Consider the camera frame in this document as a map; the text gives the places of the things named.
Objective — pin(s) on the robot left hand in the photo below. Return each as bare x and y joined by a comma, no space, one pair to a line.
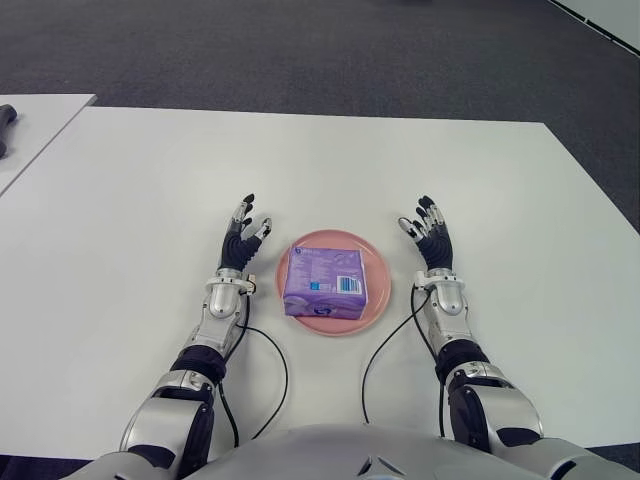
237,252

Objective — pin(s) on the silver robot torso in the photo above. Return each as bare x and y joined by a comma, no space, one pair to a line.
310,455

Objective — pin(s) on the purple tissue paper pack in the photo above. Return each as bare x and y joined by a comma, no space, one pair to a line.
320,280

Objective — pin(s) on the pink round plate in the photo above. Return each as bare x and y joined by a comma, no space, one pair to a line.
380,285

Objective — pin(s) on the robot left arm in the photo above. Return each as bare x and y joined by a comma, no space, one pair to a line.
220,300

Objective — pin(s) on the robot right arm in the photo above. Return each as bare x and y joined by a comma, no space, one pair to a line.
480,400

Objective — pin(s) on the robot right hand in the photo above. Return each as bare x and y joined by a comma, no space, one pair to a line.
439,247

